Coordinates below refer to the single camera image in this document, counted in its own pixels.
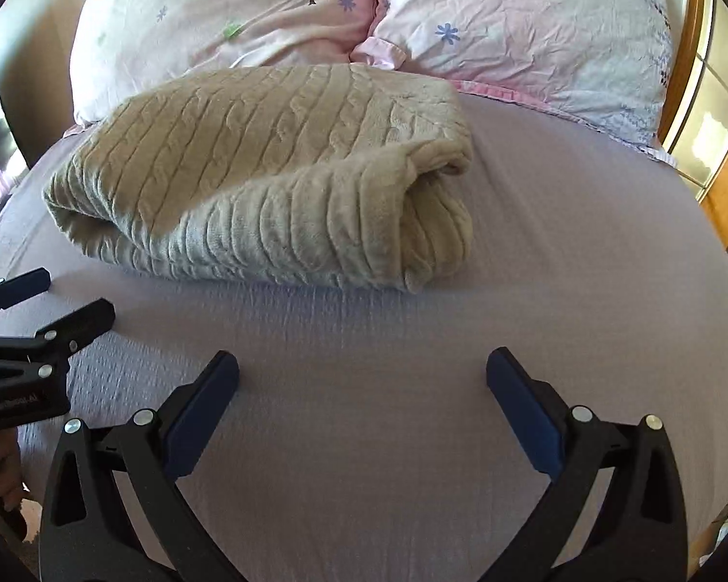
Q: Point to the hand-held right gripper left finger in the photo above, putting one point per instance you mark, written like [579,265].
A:
[197,418]

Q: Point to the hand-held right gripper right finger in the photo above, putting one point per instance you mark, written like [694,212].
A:
[525,418]

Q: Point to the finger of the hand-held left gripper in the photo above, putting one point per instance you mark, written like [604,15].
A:
[27,283]
[88,315]

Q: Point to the person's left hand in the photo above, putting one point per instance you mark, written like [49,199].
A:
[5,470]

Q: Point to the bed with lilac sheet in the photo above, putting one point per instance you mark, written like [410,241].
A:
[370,327]

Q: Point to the pink tree print pillow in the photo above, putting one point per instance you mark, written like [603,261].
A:
[218,12]

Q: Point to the wooden framed glass panel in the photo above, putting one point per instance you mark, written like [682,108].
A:
[713,103]

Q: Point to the pink flower print pillow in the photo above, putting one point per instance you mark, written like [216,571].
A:
[522,42]

